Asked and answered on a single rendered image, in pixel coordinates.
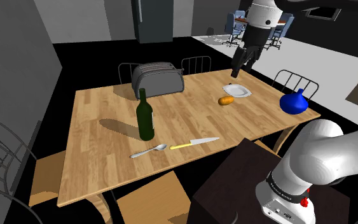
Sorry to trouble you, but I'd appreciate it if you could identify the wooden dining table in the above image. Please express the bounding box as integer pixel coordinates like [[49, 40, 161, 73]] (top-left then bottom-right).
[[57, 68, 321, 224]]

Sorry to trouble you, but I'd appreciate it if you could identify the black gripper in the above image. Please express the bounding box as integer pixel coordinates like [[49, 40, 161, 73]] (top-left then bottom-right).
[[230, 24, 273, 79]]

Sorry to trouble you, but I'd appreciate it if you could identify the yellow-handled knife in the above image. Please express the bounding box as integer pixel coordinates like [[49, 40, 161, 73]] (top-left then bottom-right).
[[169, 137, 221, 151]]

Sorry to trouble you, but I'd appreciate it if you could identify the blue round vase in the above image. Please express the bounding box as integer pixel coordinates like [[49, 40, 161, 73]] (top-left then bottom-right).
[[279, 88, 310, 116]]

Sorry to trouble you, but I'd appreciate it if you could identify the dark green wine bottle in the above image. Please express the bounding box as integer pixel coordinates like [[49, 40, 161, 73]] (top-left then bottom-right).
[[135, 88, 156, 142]]

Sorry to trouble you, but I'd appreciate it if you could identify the grey toaster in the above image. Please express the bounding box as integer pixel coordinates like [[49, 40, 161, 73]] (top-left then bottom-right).
[[131, 62, 186, 101]]

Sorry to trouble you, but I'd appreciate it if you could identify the dark grey refrigerator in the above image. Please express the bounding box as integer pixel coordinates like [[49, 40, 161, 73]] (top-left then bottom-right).
[[130, 0, 174, 44]]

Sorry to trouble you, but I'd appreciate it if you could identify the silver spoon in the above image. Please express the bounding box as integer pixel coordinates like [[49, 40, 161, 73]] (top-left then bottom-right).
[[129, 143, 169, 159]]

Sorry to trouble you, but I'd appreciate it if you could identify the orange-brown potato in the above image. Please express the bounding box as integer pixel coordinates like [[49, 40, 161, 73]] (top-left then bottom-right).
[[217, 95, 235, 106]]

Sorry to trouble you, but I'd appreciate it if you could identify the blue office chair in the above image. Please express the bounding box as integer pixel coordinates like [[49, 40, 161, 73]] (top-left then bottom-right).
[[224, 10, 247, 48], [266, 13, 295, 51]]

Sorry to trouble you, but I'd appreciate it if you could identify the dark wall window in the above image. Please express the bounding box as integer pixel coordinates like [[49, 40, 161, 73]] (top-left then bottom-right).
[[303, 7, 343, 22]]

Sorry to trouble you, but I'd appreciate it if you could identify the wire-back wooden-seat chair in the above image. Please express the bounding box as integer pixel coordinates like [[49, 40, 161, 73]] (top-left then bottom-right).
[[181, 55, 212, 76], [118, 62, 143, 85], [271, 69, 320, 102], [109, 170, 193, 224], [0, 120, 69, 224]]

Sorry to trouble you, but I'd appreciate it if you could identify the white square plate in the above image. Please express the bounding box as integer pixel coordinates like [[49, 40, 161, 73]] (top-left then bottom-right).
[[222, 83, 253, 99]]

